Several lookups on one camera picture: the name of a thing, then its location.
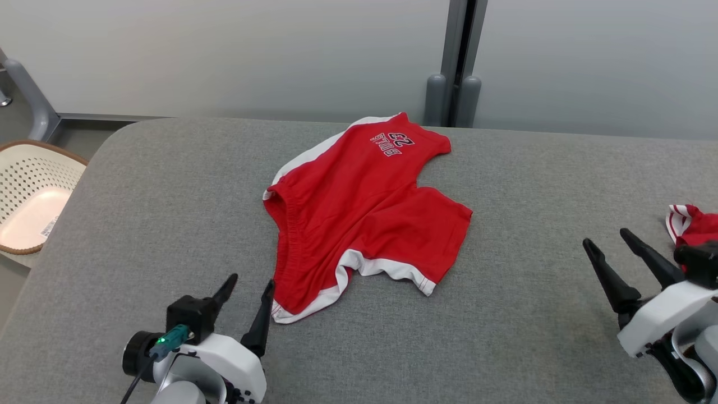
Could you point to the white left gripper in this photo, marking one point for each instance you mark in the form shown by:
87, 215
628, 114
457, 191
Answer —
235, 365

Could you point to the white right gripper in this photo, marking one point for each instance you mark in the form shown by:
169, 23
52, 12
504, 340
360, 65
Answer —
667, 314

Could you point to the red white basketball jersey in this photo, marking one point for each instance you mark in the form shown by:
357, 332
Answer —
701, 224

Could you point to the red white-trimmed shorts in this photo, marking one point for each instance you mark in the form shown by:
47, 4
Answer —
359, 213

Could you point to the white barcode sticker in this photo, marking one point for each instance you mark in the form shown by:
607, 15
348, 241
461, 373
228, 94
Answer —
49, 227

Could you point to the grey cylindrical bumper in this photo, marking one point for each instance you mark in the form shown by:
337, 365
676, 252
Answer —
470, 104
435, 101

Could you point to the cream perforated laundry basket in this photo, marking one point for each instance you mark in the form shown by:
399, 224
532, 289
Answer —
33, 196

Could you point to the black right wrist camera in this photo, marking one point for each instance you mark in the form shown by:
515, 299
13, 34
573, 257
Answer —
698, 264

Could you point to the grey wall base rail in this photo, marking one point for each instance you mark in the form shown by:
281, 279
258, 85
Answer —
112, 116

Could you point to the grey partition post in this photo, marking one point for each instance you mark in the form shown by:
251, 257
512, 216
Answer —
455, 39

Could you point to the grey curved tube frame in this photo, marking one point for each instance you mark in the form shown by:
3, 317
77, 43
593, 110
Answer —
33, 101

